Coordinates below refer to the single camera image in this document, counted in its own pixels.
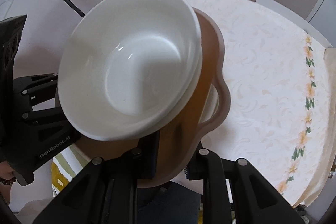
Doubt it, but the brown square basin bowl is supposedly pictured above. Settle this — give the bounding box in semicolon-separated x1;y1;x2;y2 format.
58;10;230;188

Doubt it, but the white deep bowl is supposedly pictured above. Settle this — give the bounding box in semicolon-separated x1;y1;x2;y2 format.
58;0;202;141

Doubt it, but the person's left hand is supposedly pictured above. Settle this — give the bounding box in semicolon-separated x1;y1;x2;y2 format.
0;161;16;185

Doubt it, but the floral cream tablecloth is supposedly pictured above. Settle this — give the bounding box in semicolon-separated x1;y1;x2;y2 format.
186;0;335;206

